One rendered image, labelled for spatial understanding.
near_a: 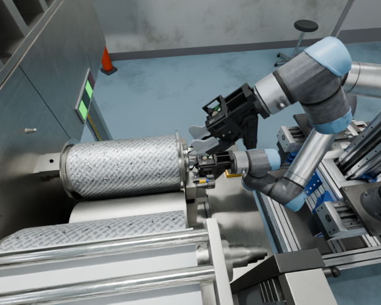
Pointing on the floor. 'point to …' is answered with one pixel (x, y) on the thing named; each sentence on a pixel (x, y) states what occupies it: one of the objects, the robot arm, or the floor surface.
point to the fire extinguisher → (107, 64)
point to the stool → (305, 26)
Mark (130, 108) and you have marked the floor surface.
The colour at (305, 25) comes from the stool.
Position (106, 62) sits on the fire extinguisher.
